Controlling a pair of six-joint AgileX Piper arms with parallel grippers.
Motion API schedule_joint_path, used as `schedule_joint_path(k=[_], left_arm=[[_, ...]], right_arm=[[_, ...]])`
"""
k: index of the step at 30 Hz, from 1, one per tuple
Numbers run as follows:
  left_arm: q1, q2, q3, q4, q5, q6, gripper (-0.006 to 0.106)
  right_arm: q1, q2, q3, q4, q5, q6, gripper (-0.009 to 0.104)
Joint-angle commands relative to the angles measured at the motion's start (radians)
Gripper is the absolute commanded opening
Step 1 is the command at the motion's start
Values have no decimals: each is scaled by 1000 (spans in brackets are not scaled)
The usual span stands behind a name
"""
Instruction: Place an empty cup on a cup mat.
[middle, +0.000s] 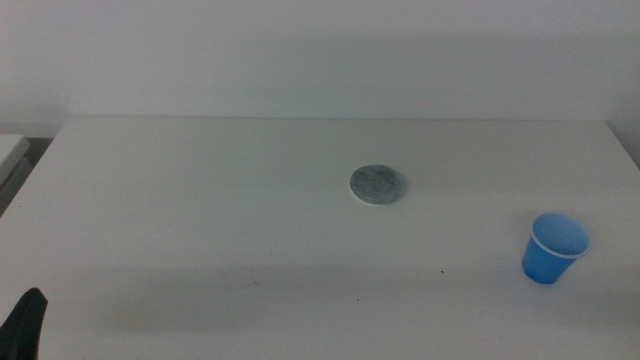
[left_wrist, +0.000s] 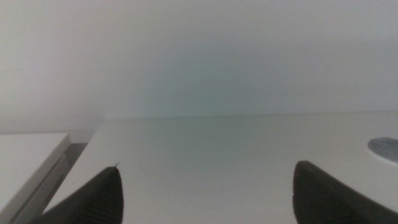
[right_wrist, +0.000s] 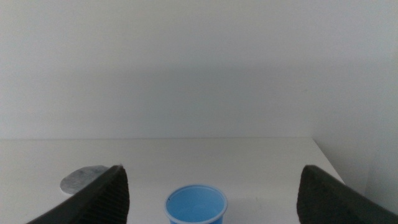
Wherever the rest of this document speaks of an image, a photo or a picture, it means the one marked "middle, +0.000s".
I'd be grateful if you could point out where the blue plastic cup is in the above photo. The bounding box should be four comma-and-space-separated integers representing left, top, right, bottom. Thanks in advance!
521, 212, 592, 286

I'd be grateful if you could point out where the round grey cup mat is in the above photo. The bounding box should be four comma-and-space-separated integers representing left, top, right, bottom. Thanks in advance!
348, 163, 408, 207

